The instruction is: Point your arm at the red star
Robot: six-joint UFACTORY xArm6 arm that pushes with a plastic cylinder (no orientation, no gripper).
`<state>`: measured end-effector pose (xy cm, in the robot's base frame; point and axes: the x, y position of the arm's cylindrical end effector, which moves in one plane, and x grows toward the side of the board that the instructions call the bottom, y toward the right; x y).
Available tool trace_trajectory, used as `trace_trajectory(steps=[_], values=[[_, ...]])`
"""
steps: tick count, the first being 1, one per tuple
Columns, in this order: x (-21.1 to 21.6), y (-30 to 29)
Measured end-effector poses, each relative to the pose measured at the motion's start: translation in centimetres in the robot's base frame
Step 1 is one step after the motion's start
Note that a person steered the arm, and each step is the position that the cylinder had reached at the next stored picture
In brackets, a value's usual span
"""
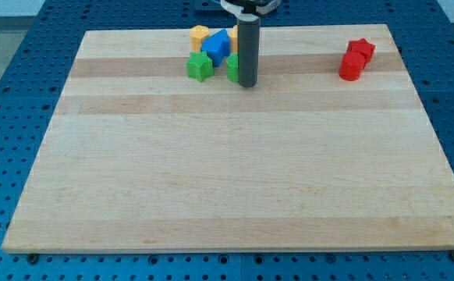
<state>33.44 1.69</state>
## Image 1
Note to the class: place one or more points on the green star block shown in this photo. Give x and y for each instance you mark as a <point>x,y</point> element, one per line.
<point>199,66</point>

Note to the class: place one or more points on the green cylinder block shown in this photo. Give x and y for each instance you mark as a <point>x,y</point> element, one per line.
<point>232,68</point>

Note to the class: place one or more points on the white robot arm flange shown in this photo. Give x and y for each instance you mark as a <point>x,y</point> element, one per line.
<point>250,10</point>

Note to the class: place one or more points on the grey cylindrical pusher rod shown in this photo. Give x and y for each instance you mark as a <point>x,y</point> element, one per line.
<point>248,52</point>

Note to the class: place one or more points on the blue arrow block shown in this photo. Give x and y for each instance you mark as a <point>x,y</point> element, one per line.
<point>217,47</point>

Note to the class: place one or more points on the red star block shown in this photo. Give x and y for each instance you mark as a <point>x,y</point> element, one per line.
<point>363,47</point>

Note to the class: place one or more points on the yellow hexagon block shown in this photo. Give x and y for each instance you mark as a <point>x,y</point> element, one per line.
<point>198,35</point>

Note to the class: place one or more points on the wooden board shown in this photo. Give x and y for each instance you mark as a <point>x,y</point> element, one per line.
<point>140,158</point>

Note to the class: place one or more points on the yellow block behind rod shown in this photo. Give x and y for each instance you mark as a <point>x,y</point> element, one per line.
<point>233,37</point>

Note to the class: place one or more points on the red cylinder block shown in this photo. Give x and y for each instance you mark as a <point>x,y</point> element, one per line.
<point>352,65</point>

